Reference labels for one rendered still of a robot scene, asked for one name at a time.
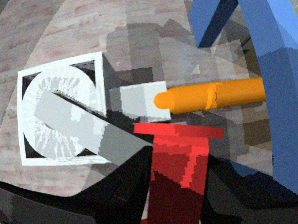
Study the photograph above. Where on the clear-panelled rack with blue frame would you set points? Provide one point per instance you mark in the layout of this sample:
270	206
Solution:
237	25

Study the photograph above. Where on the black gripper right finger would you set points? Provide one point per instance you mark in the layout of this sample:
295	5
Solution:
230	199

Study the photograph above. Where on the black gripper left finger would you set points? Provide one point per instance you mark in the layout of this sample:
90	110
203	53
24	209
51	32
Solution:
119	198

